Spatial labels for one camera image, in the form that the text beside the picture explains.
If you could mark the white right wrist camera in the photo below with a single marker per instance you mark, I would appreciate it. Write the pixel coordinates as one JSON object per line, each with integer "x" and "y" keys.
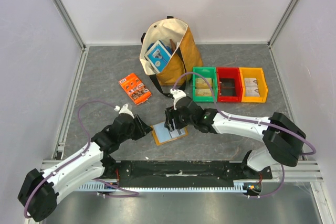
{"x": 177, "y": 94}

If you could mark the left aluminium frame post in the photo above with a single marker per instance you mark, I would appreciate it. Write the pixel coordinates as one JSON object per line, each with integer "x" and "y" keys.
{"x": 69, "y": 23}

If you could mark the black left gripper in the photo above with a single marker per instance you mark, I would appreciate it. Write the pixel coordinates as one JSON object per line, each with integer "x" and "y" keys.
{"x": 142, "y": 128}

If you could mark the orange screw assortment box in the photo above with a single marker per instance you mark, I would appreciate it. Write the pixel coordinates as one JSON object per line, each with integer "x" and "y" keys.
{"x": 135, "y": 89}

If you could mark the green plastic bin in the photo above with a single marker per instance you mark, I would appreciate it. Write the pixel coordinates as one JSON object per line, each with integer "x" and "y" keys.
{"x": 206, "y": 72}

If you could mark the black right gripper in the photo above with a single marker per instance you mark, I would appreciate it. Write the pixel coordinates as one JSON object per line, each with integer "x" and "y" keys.
{"x": 171, "y": 118}

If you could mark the aluminium corner frame post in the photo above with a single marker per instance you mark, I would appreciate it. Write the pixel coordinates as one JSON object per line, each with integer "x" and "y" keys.
{"x": 281, "y": 24}

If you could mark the yellow plastic bin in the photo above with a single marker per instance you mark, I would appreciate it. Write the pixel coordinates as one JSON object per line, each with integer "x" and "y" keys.
{"x": 258, "y": 73}

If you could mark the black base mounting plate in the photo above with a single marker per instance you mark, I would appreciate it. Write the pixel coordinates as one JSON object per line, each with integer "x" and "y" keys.
{"x": 148, "y": 171}

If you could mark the tan canvas tote bag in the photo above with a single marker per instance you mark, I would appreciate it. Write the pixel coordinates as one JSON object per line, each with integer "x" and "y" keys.
{"x": 183, "y": 59}

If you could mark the mustard leather card holder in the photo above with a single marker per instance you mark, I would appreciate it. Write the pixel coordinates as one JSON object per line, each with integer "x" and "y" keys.
{"x": 162, "y": 135}

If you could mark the blue razor package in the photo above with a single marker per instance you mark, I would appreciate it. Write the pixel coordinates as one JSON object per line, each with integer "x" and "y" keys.
{"x": 158, "y": 55}

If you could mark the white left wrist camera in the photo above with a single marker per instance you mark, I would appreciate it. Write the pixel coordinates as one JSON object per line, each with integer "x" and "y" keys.
{"x": 126, "y": 109}

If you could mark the black VIP card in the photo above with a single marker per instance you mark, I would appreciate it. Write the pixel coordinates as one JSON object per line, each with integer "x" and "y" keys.
{"x": 227, "y": 87}

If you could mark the silver card in yellow bin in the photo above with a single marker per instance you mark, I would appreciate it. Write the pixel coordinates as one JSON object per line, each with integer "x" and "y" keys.
{"x": 251, "y": 82}

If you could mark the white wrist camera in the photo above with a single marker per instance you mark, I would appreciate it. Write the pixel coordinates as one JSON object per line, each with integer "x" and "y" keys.
{"x": 126, "y": 109}
{"x": 177, "y": 94}

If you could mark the grey slotted cable duct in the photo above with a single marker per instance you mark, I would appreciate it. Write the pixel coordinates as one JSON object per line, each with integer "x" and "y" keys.
{"x": 109, "y": 187}

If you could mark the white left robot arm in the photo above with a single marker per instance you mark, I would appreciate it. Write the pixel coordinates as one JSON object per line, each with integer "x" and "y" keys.
{"x": 42, "y": 191}

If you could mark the red plastic bin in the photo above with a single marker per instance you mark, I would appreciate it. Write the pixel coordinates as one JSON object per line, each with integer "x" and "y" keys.
{"x": 233, "y": 73}

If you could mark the gold VIP card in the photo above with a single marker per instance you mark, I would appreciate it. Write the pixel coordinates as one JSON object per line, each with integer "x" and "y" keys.
{"x": 203, "y": 92}

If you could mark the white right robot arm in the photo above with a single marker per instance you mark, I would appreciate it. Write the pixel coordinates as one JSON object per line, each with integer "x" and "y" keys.
{"x": 282, "y": 139}

